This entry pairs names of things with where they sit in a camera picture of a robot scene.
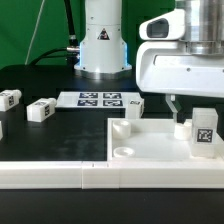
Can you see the white square table top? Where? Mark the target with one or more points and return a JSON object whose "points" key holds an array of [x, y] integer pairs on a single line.
{"points": [[155, 140]]}

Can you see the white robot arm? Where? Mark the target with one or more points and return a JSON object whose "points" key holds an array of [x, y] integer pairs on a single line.
{"points": [[103, 52]]}

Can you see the white marker plate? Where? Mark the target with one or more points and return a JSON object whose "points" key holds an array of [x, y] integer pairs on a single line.
{"points": [[100, 100]]}

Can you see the white front fence rail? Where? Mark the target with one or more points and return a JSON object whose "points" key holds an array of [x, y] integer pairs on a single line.
{"points": [[101, 175]]}

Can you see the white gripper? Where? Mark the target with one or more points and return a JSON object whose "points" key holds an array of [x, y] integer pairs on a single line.
{"points": [[163, 64]]}

